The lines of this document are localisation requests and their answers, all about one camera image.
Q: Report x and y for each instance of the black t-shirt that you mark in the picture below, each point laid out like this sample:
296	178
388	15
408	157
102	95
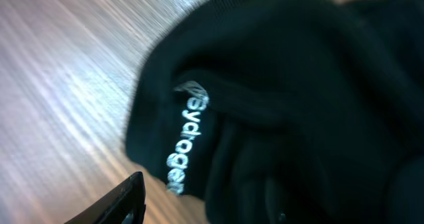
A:
288	111

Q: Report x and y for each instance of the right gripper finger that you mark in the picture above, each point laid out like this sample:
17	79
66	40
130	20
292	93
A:
125	204

